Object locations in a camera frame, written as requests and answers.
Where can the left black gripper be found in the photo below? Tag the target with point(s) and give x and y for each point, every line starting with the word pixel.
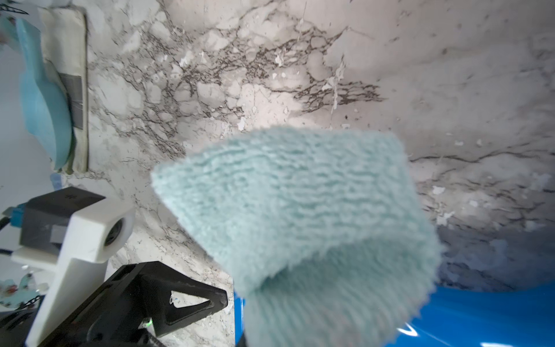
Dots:
pixel 136 306

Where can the mint green fluffy cloth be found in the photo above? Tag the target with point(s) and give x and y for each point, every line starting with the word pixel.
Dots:
pixel 322 232

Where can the blue rubber boot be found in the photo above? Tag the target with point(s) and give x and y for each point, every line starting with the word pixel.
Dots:
pixel 477 321

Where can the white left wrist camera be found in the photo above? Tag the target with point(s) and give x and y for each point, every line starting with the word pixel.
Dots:
pixel 71 233

